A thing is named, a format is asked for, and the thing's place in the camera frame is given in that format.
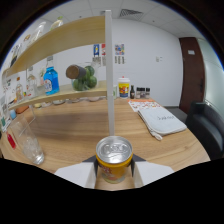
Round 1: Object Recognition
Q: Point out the yellow drink can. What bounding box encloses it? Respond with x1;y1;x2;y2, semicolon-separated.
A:
95;135;134;184

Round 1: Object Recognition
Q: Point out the yellow cup with red lid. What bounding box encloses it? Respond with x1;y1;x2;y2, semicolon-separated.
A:
117;76;131;99

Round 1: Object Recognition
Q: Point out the clear drinking glass with ice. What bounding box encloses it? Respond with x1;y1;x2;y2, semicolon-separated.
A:
8;114;45;166

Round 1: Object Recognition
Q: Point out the orange printed menu sheet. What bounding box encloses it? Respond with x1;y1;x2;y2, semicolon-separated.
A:
127;98;164;113

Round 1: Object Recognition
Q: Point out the black armchair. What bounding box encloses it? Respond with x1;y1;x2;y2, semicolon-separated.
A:
185;101;224;161

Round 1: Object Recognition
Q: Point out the dark sauce bottle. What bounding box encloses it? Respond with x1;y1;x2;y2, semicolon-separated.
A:
129;85;136;100

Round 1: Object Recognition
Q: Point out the glass jar of limes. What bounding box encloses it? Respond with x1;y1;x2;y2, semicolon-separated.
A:
65;64;99;92

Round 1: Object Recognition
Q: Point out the blue liquid bottle white label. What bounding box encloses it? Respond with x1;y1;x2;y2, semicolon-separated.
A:
43;55;60;96

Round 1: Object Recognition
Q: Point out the clear bottle with red label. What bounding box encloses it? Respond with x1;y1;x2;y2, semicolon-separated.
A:
25;65;38;99

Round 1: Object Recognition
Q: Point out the clear bottle with orange label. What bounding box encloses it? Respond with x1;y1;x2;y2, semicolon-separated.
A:
13;76;26;103

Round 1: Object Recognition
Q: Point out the dark brown door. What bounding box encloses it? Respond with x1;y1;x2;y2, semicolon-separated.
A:
178;37;206;115

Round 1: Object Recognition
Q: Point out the two-tier wooden shelf rack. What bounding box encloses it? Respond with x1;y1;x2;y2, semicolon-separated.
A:
1;9;116;138

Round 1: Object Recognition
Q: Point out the tall black drink can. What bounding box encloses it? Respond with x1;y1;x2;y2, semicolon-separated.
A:
9;44;21;68

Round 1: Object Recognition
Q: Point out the ceiling air vent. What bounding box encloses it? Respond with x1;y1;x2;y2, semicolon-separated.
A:
118;8;144;18

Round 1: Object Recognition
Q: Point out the blue wall poster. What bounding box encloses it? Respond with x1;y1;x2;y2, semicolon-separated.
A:
93;44;100;67

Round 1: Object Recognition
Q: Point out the multicolour wall poster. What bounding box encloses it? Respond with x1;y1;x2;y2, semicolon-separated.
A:
114;43;126;65

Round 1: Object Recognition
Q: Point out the red wall poster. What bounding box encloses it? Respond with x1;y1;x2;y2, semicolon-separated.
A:
100;43;107;67

